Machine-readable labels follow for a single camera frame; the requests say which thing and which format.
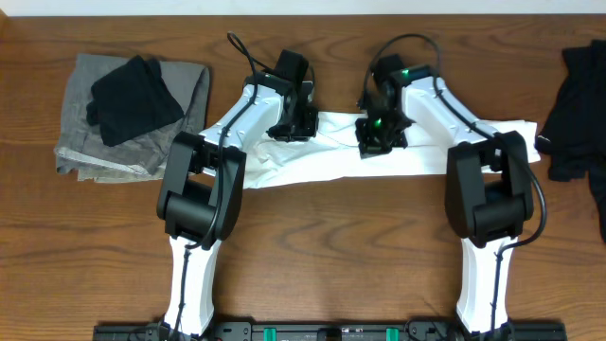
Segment folded grey trousers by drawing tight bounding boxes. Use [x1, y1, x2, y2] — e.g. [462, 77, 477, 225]
[54, 54, 210, 184]

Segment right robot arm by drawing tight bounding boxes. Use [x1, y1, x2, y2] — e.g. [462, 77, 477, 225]
[356, 56, 540, 340]

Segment white t-shirt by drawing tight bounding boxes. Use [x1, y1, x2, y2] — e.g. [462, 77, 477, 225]
[203, 110, 542, 190]

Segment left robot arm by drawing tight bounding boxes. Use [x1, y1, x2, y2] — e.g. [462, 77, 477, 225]
[156, 72, 318, 340]

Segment folded black cloth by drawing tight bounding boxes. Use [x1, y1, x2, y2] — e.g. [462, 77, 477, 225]
[86, 56, 184, 147]

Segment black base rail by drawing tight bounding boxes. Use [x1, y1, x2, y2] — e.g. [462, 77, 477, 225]
[92, 319, 568, 341]

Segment black garment at right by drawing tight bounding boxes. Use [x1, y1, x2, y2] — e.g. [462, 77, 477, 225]
[535, 40, 605, 236]

